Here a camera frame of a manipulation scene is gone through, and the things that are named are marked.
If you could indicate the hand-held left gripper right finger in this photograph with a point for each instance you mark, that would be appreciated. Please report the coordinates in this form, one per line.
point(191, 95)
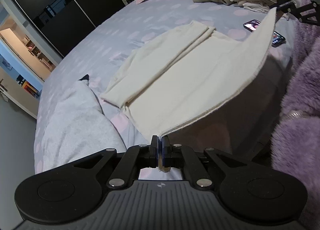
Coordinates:
point(164, 152)

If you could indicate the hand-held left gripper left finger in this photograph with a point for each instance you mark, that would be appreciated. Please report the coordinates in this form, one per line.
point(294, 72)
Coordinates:
point(155, 152)

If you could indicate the cream long-sleeve shirt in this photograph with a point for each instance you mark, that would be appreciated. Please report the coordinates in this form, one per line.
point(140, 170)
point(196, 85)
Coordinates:
point(187, 77)

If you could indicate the purple fleece robe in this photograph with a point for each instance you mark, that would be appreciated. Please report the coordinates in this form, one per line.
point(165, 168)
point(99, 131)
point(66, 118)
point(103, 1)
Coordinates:
point(300, 119)

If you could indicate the white shelf unit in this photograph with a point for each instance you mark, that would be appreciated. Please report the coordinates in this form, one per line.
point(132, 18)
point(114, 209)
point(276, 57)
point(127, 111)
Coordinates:
point(37, 52)

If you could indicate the black sliding wardrobe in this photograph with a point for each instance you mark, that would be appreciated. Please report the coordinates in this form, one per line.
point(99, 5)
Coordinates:
point(75, 2)

